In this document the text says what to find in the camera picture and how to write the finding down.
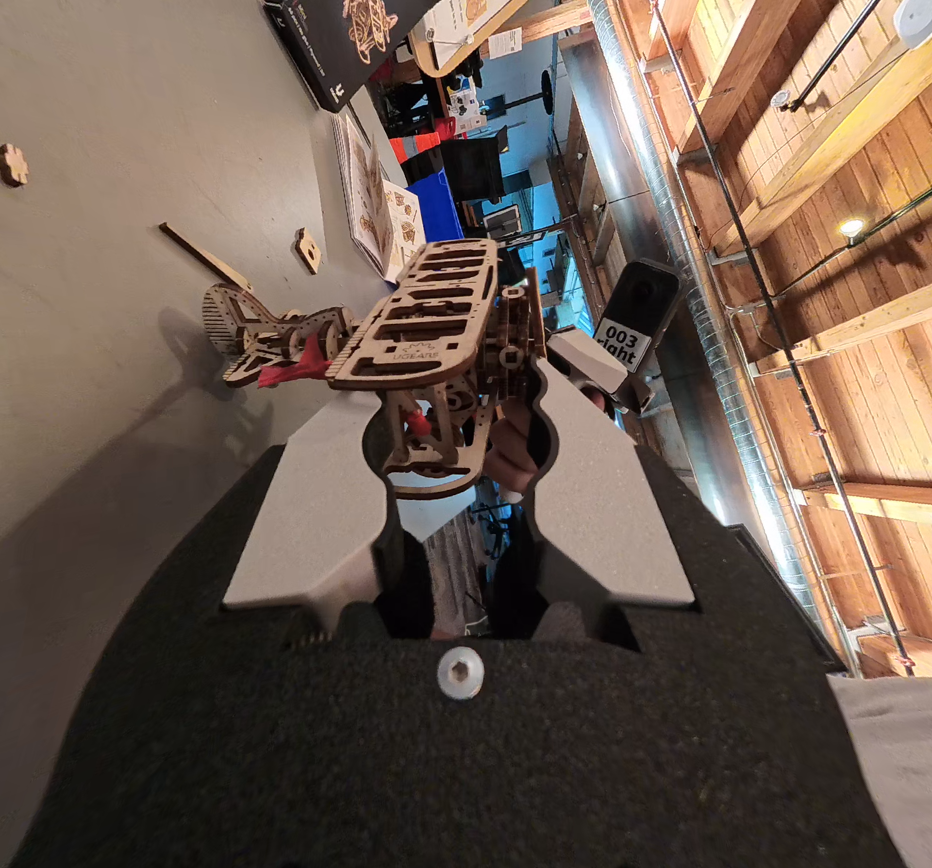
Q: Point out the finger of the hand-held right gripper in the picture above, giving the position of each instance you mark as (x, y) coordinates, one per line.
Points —
(586, 358)

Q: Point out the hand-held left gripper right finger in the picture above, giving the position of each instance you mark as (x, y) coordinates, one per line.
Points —
(604, 504)

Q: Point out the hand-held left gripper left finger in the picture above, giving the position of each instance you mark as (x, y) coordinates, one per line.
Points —
(313, 504)

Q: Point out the wooden biplane model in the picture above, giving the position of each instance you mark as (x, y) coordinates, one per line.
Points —
(429, 322)

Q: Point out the grey desk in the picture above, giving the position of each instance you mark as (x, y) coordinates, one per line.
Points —
(109, 81)

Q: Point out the person's right hand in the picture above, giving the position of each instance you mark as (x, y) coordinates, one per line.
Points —
(510, 453)

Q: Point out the small black monitor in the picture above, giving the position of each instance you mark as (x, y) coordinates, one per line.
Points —
(473, 169)

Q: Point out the blue storage bin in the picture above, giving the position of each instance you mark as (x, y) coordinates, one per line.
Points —
(437, 209)

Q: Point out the glowing ceiling lamp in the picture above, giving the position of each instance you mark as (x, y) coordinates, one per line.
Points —
(850, 228)

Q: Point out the square wooden piece with holes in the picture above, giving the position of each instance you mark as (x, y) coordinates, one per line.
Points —
(301, 238)

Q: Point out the open instruction booklet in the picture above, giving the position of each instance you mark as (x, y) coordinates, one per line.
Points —
(364, 198)

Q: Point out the pointed wooden stick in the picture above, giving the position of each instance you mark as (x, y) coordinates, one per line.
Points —
(196, 253)

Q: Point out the white ceiling device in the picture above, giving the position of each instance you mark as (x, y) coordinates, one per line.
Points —
(916, 12)

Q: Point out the black model kit box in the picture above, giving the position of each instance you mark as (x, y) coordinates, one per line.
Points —
(349, 9)

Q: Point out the round notched wooden piece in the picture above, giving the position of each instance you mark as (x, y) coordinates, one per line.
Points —
(11, 165)

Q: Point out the silver spiral air duct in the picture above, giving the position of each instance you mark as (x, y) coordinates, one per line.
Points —
(717, 373)

